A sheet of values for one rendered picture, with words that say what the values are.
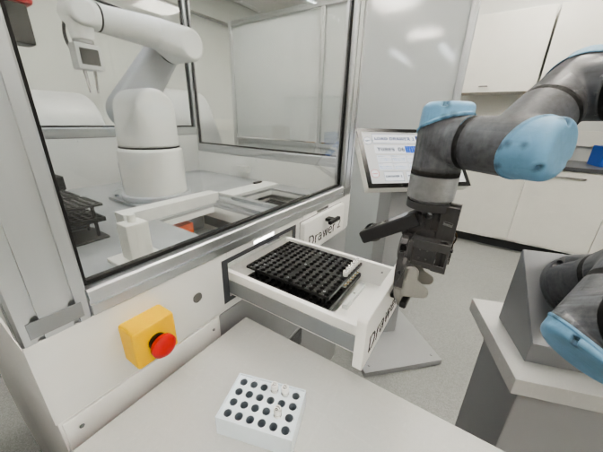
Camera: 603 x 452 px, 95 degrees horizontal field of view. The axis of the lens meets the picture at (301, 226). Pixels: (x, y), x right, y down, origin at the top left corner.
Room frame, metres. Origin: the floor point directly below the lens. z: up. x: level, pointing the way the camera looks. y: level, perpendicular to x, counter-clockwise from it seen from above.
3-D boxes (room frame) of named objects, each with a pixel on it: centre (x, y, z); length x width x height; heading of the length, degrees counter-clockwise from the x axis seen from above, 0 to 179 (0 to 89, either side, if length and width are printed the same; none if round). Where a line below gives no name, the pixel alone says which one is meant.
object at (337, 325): (0.60, 0.00, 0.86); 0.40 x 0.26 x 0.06; 57
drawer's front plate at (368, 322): (0.49, -0.18, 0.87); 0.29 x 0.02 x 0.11; 147
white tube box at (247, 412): (0.31, 0.05, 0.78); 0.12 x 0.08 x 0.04; 76
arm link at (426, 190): (0.46, -0.22, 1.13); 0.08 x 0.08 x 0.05
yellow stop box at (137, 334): (0.37, 0.25, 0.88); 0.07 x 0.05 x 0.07; 147
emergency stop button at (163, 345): (0.35, 0.22, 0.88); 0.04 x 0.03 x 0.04; 147
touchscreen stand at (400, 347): (1.34, -0.51, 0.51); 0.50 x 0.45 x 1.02; 13
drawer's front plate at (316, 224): (0.92, -0.08, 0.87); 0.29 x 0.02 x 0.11; 147
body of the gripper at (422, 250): (0.46, -0.22, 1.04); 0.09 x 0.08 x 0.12; 57
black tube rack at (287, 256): (0.59, -0.01, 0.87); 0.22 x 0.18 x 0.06; 57
